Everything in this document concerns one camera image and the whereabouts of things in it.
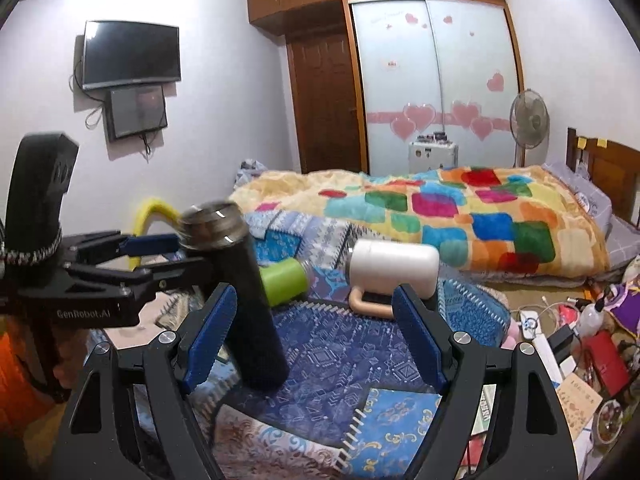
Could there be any purple cloth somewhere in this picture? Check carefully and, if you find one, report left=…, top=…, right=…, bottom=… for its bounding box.
left=606, top=282, right=640, bottom=337

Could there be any white spray bottle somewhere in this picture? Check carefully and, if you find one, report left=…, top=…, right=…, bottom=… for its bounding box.
left=575, top=297, right=609, bottom=339

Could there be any standing electric fan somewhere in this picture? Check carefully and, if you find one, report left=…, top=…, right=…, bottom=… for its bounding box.
left=508, top=88, right=551, bottom=169

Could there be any long white box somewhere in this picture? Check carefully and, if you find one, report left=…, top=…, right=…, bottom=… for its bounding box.
left=531, top=337, right=569, bottom=387

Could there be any small white cabinet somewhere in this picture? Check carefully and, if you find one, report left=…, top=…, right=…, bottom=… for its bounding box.
left=408, top=140, right=460, bottom=172

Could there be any colourful patchwork blanket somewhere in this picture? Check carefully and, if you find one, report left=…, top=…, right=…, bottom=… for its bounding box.
left=229, top=164, right=612, bottom=277

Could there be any blue patterned blanket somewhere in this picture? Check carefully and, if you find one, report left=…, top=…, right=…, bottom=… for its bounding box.
left=100, top=209, right=512, bottom=480

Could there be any brown wooden door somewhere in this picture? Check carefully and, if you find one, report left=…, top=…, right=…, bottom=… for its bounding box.
left=286, top=34, right=369, bottom=174

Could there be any grey pillow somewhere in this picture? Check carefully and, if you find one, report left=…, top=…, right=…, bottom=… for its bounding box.
left=542, top=161, right=614, bottom=219

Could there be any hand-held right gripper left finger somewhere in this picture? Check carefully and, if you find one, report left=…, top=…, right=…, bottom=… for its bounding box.
left=50, top=284, right=239, bottom=480

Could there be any wall-mounted black television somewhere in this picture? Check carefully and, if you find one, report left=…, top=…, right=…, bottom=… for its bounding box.
left=81, top=20, right=182, bottom=92

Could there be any black thermos bottle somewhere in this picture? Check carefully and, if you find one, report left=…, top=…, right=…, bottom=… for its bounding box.
left=177, top=200, right=291, bottom=392

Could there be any white power strip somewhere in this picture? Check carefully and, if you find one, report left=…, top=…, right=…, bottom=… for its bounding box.
left=519, top=309, right=544, bottom=342

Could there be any yellow hoop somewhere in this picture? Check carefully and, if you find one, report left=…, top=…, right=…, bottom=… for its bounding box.
left=130, top=197, right=178, bottom=272

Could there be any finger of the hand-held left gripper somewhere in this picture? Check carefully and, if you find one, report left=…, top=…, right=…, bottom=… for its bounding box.
left=61, top=230, right=182, bottom=267
left=64, top=255, right=222, bottom=297

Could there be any white cup with beige handle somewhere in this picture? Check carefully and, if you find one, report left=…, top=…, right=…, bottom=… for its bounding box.
left=347, top=239, right=441, bottom=319

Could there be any wooden wardrobe with sliding doors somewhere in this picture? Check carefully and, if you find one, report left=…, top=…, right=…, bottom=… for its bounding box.
left=246, top=0, right=526, bottom=177

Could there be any light wooden board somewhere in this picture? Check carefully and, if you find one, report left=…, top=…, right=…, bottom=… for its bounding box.
left=556, top=374, right=604, bottom=442

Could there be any red box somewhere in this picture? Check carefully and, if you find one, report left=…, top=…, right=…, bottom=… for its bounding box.
left=581, top=330, right=632, bottom=397

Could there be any orange cloth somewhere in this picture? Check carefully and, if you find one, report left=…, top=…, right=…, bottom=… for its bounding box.
left=0, top=332, right=52, bottom=434

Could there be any small wall-mounted monitor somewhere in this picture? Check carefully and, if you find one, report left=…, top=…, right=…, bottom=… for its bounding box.
left=104, top=84, right=169, bottom=142

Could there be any wooden bed headboard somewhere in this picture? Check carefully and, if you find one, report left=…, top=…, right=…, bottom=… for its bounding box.
left=566, top=127, right=640, bottom=227

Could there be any black power adapter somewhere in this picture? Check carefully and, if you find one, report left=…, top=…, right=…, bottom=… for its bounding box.
left=547, top=323, right=579, bottom=357

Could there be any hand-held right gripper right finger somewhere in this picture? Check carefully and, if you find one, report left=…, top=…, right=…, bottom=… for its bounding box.
left=392, top=283, right=581, bottom=480

